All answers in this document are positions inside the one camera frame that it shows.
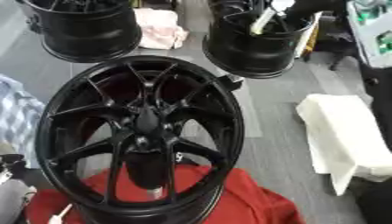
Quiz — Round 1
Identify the black spoked wheel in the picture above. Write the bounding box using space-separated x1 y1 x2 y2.
33 55 247 224

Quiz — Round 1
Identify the black wheel rim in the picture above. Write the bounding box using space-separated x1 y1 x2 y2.
18 0 144 64
200 0 319 80

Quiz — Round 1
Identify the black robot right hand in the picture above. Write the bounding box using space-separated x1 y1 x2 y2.
283 0 355 22

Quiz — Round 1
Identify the blue white checked cloth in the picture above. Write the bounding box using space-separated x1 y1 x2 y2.
0 73 48 169

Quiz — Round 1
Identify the white and yellow board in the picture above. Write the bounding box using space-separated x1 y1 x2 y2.
294 11 325 59

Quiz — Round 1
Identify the pink white cloth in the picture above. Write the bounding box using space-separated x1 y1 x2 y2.
131 7 190 50

